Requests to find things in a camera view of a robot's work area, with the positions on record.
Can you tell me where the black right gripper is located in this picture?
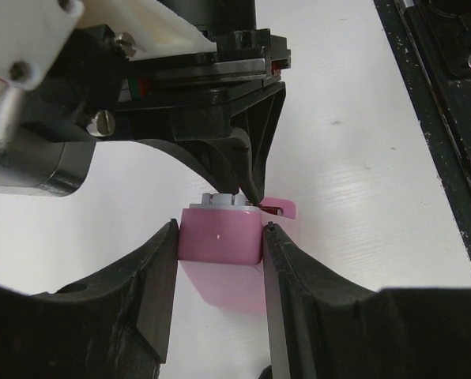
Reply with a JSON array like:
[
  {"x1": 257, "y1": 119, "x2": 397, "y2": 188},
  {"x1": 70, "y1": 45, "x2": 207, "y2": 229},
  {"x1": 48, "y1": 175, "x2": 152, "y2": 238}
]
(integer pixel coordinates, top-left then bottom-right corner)
[{"x1": 17, "y1": 27, "x2": 291, "y2": 201}]

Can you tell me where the pink metronome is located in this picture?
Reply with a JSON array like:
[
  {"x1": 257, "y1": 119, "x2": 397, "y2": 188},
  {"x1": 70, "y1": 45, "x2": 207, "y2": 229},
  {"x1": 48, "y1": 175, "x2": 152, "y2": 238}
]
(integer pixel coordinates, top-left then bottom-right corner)
[{"x1": 178, "y1": 193, "x2": 299, "y2": 314}]

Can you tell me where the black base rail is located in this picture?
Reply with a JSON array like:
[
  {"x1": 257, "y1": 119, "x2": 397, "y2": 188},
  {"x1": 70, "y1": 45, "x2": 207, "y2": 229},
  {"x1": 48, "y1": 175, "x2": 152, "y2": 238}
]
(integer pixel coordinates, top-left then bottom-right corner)
[{"x1": 374, "y1": 1, "x2": 471, "y2": 261}]

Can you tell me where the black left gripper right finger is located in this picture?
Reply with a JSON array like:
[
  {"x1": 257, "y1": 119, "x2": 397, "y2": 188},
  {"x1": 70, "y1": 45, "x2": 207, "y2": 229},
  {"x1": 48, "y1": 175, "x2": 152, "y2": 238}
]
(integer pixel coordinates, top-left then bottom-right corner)
[{"x1": 263, "y1": 223, "x2": 471, "y2": 378}]

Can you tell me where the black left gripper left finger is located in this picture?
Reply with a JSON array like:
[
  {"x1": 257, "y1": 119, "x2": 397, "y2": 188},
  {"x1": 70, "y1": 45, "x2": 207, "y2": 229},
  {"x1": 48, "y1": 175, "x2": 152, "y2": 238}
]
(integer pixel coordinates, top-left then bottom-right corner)
[{"x1": 0, "y1": 220, "x2": 179, "y2": 378}]

